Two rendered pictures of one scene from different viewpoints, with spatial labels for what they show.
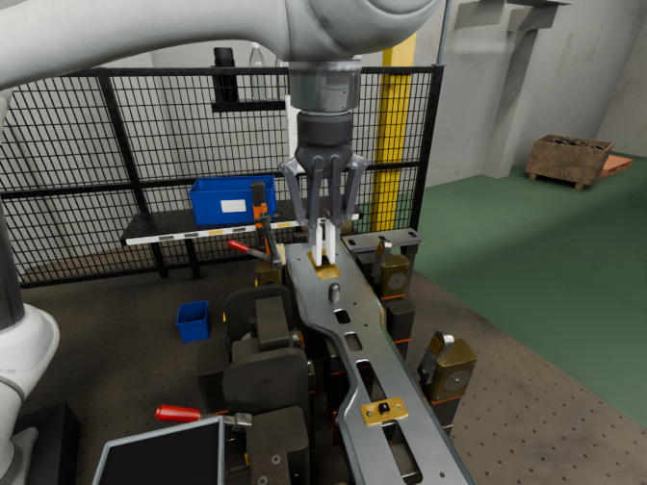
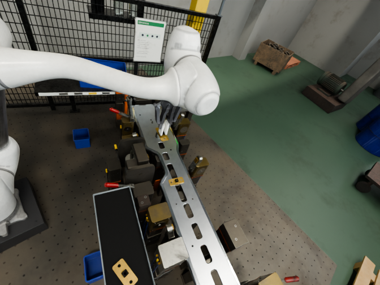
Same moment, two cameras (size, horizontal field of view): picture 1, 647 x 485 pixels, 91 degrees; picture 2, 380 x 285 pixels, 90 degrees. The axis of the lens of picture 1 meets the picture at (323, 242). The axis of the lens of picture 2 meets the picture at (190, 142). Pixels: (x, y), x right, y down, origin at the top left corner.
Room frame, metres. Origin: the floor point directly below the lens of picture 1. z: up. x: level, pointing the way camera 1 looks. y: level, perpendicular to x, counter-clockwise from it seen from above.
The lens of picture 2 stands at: (-0.15, 0.15, 1.90)
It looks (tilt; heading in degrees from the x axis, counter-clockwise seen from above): 45 degrees down; 334
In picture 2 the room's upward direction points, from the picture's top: 22 degrees clockwise
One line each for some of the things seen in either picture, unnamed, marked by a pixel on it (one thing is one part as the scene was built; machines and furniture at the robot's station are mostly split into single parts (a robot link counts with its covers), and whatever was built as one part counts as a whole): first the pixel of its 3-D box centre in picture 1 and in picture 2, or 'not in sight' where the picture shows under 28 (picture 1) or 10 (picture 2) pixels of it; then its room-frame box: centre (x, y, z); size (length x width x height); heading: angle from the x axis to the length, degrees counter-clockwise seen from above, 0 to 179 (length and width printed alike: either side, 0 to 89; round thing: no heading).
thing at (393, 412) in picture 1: (384, 409); (176, 180); (0.36, -0.11, 1.01); 0.08 x 0.04 x 0.01; 104
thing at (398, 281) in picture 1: (391, 304); (180, 137); (0.81, -0.23, 0.87); 0.12 x 0.07 x 0.35; 104
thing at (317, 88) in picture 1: (324, 88); not in sight; (0.45, 0.00, 1.54); 0.09 x 0.09 x 0.06
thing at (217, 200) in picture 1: (236, 198); (103, 74); (1.17, 0.34, 1.10); 0.30 x 0.17 x 0.13; 97
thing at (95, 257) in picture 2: not in sight; (96, 266); (0.05, 0.26, 0.75); 0.11 x 0.10 x 0.09; 14
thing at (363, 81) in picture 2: not in sight; (350, 72); (3.19, -4.56, 0.84); 0.96 x 0.95 x 1.67; 29
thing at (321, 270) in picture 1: (323, 261); (162, 133); (0.46, 0.00, 1.27); 0.08 x 0.04 x 0.01; 17
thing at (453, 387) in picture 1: (443, 401); (195, 176); (0.47, -0.28, 0.87); 0.12 x 0.07 x 0.35; 104
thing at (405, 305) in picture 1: (400, 344); (181, 154); (0.67, -0.23, 0.84); 0.10 x 0.05 x 0.29; 104
